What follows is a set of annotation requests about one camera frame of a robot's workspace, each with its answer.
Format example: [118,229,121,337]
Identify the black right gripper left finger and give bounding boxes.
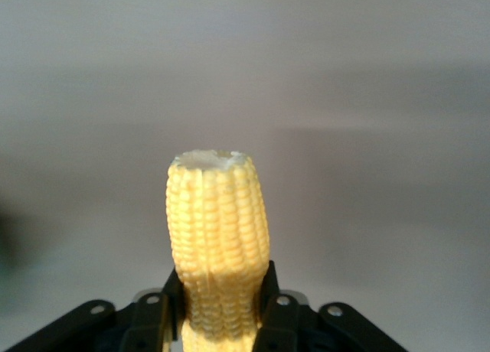
[0,266,191,352]

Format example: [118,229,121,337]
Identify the yellow corn cob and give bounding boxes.
[165,149,271,352]

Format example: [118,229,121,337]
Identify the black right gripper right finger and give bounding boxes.
[253,259,411,352]

